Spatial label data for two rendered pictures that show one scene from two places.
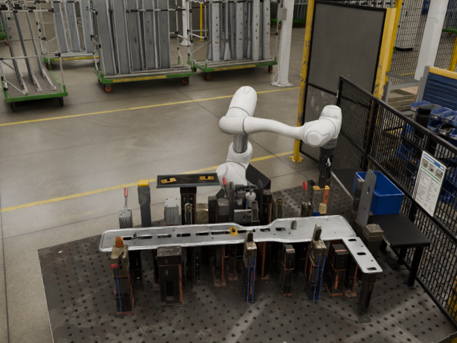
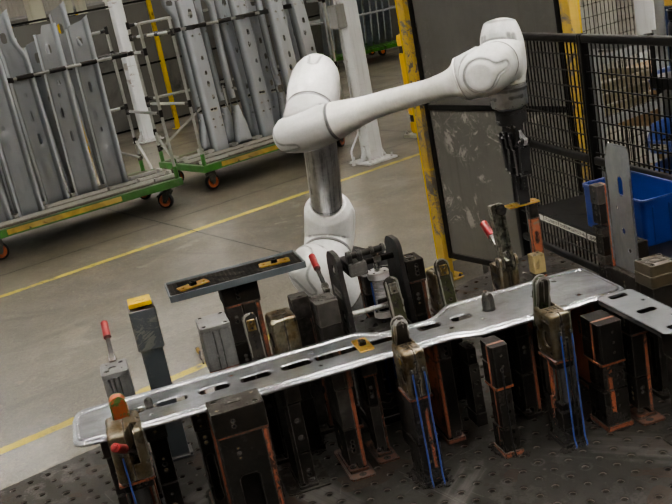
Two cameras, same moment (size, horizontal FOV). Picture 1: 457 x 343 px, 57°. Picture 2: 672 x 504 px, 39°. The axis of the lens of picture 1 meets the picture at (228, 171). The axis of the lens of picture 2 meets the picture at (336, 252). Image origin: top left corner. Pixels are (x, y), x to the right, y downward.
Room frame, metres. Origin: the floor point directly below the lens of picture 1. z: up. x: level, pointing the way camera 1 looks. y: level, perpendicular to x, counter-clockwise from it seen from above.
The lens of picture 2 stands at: (-0.23, 0.16, 1.88)
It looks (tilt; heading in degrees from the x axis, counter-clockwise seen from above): 16 degrees down; 355
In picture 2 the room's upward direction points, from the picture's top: 11 degrees counter-clockwise
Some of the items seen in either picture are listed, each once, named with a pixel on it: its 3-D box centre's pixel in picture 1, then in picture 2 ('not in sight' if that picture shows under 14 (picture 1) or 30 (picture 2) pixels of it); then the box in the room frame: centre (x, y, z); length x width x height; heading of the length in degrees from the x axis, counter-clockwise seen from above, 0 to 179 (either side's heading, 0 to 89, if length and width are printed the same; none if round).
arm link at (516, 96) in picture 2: (328, 141); (508, 96); (2.00, -0.50, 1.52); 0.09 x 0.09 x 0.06
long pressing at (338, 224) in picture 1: (230, 233); (356, 350); (1.92, -0.02, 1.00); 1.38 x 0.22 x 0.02; 98
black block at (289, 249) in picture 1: (288, 271); (502, 397); (1.80, -0.33, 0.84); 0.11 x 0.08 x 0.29; 8
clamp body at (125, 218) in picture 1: (127, 239); (131, 431); (2.01, 0.57, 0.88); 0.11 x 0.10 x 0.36; 8
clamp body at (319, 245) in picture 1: (315, 269); (559, 376); (1.78, -0.47, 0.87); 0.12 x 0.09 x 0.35; 8
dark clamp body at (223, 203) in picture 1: (223, 229); (336, 363); (2.12, 0.03, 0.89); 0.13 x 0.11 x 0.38; 8
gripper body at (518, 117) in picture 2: (326, 154); (512, 126); (2.00, -0.50, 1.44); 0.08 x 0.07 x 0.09; 9
